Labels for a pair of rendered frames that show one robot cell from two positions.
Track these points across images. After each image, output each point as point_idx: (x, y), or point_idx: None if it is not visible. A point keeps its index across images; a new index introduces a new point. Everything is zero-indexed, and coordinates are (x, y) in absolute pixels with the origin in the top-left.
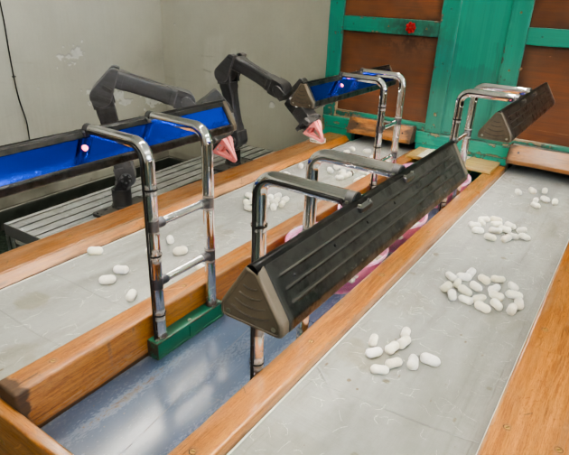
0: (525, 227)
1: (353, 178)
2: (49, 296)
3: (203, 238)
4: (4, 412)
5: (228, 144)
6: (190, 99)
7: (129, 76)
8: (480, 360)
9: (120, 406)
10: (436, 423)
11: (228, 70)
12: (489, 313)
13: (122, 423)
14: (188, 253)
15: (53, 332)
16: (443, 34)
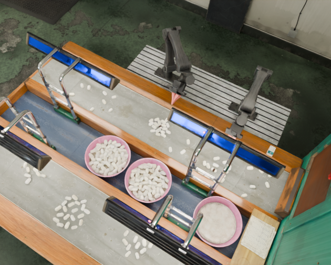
0: (146, 262)
1: (209, 172)
2: (74, 74)
3: (118, 108)
4: (23, 82)
5: (172, 96)
6: (177, 66)
7: (171, 37)
8: (28, 199)
9: (35, 106)
10: (2, 178)
11: (254, 72)
12: (56, 211)
13: (29, 108)
14: (105, 104)
15: (54, 81)
16: (324, 203)
